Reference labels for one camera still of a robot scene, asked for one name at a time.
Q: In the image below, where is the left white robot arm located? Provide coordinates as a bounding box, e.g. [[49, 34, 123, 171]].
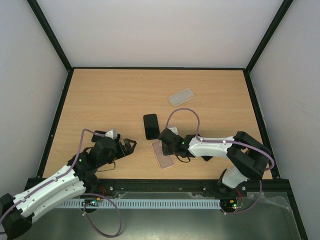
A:
[[0, 136, 137, 240]]

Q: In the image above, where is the clear phone case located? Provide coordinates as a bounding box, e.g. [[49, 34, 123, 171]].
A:
[[168, 88, 195, 107]]

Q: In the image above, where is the black phone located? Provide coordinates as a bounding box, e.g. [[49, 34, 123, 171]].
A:
[[202, 156, 212, 162], [91, 130, 109, 143]]

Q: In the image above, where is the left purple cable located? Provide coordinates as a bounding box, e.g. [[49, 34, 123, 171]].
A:
[[0, 128, 108, 235]]

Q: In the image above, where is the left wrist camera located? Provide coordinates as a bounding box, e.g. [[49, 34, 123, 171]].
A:
[[104, 128, 118, 140]]

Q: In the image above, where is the slotted cable duct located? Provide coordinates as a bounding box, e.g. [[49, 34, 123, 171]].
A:
[[58, 198, 221, 210]]

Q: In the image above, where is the black enclosure frame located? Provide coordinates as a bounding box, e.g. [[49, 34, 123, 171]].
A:
[[7, 0, 308, 240]]

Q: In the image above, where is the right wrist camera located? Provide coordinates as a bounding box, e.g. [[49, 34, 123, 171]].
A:
[[168, 126, 179, 135]]

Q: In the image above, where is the pink phone case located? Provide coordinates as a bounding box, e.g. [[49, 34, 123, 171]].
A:
[[151, 140, 175, 170]]

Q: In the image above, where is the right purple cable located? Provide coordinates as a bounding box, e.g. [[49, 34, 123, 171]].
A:
[[164, 107, 276, 171]]

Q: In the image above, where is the purple cable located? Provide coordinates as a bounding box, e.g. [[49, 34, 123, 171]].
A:
[[164, 107, 276, 171], [0, 128, 108, 235]]

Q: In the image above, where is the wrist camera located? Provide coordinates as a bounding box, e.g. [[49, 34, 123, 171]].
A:
[[168, 126, 179, 135], [104, 128, 118, 140]]

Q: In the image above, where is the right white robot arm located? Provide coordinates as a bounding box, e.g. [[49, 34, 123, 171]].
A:
[[158, 128, 274, 196]]

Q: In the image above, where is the black front rail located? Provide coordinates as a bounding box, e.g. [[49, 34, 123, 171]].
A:
[[97, 179, 226, 198]]

